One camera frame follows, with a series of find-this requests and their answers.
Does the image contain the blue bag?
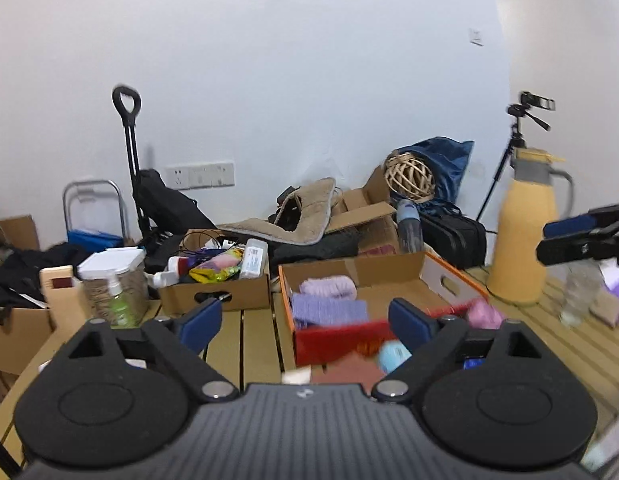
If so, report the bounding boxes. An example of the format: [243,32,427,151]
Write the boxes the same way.
[389,136,475,216]

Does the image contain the green spray bottle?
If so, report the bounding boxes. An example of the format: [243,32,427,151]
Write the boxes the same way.
[106,274,140,330]

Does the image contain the black camera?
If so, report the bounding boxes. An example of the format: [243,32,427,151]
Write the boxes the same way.
[519,91,557,112]

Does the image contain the blue plush toy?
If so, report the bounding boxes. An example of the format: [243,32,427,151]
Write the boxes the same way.
[377,341,413,375]

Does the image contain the black trolley handle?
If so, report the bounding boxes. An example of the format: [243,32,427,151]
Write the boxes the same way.
[112,86,160,241]

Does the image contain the black tripod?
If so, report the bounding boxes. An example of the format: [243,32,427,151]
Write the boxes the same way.
[475,105,551,233]

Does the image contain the lilac fluffy towel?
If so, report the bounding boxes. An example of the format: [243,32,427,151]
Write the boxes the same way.
[299,276,358,300]

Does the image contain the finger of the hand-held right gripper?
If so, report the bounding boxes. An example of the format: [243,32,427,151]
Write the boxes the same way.
[536,232,619,267]
[543,204,619,240]

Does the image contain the blue water bottle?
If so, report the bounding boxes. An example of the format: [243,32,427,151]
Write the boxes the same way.
[395,199,424,255]

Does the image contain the yellow snack packet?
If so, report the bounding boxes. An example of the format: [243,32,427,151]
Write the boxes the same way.
[189,265,240,284]

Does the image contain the plastic jar with white lid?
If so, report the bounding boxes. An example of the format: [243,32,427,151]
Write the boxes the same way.
[76,247,150,327]

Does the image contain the dark backpack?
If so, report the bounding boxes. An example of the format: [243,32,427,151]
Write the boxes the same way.
[0,242,91,309]

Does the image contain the white bottle with red cap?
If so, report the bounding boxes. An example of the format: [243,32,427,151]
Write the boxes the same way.
[146,256,191,289]

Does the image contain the dark cloth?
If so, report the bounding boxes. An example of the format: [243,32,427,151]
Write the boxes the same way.
[268,232,361,277]

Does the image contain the yellow thermos jug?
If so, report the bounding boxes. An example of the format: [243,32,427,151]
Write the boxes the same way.
[487,147,575,305]

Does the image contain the lilac tissue packet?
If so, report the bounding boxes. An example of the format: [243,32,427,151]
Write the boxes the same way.
[589,265,619,329]

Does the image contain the large open cardboard box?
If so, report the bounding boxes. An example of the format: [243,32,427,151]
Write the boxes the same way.
[324,165,401,257]

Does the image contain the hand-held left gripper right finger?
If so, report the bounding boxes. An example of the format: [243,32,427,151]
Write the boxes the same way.
[372,297,553,404]

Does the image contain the black carrying case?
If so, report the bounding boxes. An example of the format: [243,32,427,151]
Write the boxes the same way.
[419,205,488,270]

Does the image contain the white wall outlet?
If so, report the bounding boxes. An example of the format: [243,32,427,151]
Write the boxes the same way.
[164,161,236,191]

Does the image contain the brown cardboard box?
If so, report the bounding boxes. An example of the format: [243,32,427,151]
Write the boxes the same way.
[156,230,271,315]

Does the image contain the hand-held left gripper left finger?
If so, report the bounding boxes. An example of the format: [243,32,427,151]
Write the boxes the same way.
[64,297,240,404]

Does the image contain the white rectangular box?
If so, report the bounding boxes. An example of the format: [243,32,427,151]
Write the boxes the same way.
[238,239,269,280]

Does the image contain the cardboard box with backpack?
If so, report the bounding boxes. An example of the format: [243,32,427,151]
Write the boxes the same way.
[0,215,58,376]

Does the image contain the wicker ball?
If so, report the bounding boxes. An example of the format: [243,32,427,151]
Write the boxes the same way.
[384,152,436,204]

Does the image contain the purple knitted cloth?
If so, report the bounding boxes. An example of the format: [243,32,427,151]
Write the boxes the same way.
[290,292,370,331]

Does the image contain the red cardboard box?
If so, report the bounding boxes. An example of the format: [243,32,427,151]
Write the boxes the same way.
[278,251,490,367]

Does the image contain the black trolley bag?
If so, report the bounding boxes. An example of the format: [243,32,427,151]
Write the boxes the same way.
[133,169,216,241]

